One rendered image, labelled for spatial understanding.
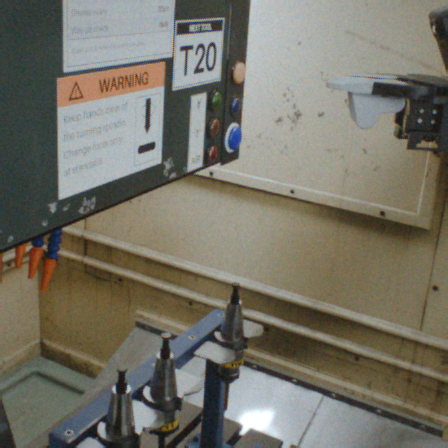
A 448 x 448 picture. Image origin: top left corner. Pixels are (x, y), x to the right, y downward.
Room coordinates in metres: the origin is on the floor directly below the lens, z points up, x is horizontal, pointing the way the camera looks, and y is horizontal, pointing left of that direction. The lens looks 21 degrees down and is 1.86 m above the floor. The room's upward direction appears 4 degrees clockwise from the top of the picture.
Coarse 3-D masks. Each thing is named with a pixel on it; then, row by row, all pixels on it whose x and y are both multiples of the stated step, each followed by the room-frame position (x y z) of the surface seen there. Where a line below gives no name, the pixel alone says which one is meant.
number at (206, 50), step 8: (200, 40) 0.76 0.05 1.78; (208, 40) 0.77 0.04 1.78; (216, 40) 0.79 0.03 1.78; (200, 48) 0.76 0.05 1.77; (208, 48) 0.77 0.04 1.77; (216, 48) 0.79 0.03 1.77; (200, 56) 0.76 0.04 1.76; (208, 56) 0.78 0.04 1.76; (216, 56) 0.79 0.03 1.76; (200, 64) 0.76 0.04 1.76; (208, 64) 0.78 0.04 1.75; (216, 64) 0.79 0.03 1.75; (200, 72) 0.76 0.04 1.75; (208, 72) 0.78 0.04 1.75; (216, 72) 0.79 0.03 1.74
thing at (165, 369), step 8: (160, 360) 0.90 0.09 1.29; (168, 360) 0.90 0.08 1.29; (160, 368) 0.90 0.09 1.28; (168, 368) 0.90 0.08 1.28; (152, 376) 0.91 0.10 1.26; (160, 376) 0.90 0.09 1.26; (168, 376) 0.90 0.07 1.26; (152, 384) 0.90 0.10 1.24; (160, 384) 0.90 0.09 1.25; (168, 384) 0.90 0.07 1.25; (176, 384) 0.91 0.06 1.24; (152, 392) 0.90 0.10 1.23; (160, 392) 0.89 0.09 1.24; (168, 392) 0.90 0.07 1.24; (176, 392) 0.91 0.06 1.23
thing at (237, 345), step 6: (216, 336) 1.10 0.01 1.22; (246, 336) 1.11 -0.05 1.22; (216, 342) 1.10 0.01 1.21; (222, 342) 1.08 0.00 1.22; (228, 342) 1.08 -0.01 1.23; (234, 342) 1.08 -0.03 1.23; (240, 342) 1.08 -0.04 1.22; (246, 342) 1.11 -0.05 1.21; (234, 348) 1.08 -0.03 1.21; (240, 348) 1.09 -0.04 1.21; (246, 348) 1.10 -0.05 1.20; (240, 354) 1.08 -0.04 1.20
